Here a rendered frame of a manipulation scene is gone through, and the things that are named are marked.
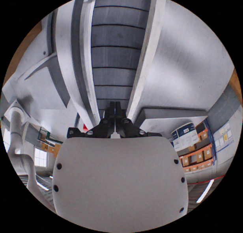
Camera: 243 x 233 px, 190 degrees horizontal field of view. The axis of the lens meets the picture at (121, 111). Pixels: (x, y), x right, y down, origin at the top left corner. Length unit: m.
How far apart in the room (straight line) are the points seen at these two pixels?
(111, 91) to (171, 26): 0.22
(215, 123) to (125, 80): 4.46
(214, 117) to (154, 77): 4.37
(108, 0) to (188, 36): 0.20
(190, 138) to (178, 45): 0.47
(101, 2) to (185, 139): 0.61
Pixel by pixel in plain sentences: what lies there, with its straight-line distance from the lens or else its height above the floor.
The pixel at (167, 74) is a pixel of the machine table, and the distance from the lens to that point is 0.24.
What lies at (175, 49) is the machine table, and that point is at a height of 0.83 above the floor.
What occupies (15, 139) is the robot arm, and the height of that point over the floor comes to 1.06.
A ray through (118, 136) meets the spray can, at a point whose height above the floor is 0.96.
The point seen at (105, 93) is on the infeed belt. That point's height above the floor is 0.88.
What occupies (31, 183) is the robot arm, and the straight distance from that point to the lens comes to 0.52.
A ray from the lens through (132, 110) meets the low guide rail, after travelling 0.16.
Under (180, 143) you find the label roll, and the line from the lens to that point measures 0.54.
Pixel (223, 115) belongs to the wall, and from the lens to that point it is 4.47.
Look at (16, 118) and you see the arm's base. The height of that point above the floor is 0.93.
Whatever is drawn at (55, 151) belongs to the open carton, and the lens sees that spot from 2.24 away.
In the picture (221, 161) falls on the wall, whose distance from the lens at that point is 4.87.
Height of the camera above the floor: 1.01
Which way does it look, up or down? 36 degrees down
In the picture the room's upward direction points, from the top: 176 degrees clockwise
